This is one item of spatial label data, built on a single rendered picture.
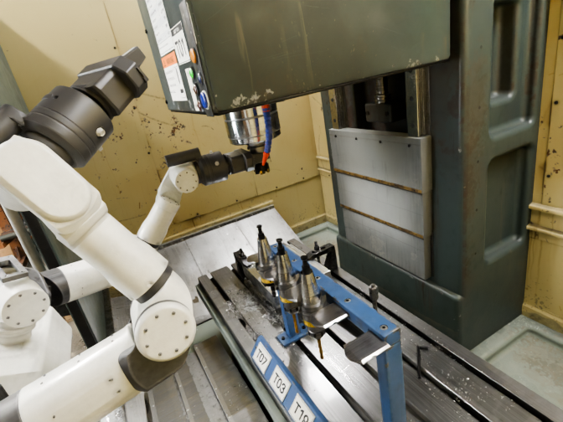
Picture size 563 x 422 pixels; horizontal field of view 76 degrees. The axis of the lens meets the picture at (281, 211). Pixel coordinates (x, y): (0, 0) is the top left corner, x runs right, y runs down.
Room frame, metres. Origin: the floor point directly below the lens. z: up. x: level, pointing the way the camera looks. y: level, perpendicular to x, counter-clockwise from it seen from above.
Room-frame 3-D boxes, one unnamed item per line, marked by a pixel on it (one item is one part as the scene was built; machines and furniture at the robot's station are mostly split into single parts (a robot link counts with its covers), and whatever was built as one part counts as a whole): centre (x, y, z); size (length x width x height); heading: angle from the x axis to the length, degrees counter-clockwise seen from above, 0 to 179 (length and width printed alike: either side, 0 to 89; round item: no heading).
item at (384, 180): (1.27, -0.37, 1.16); 0.48 x 0.05 x 0.51; 24
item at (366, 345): (0.48, -0.09, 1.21); 0.07 x 0.05 x 0.01; 114
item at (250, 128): (1.08, 0.03, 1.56); 0.16 x 0.16 x 0.12
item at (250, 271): (1.18, 0.03, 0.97); 0.29 x 0.23 x 0.05; 24
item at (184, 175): (1.00, 0.23, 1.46); 0.11 x 0.11 x 0.11; 21
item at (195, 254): (1.69, 0.31, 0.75); 0.89 x 0.67 x 0.26; 114
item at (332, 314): (0.58, -0.05, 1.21); 0.07 x 0.05 x 0.01; 114
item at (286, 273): (0.73, 0.02, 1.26); 0.04 x 0.04 x 0.07
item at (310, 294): (0.63, -0.03, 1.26); 0.04 x 0.04 x 0.07
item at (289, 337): (0.91, 0.04, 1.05); 0.10 x 0.05 x 0.30; 114
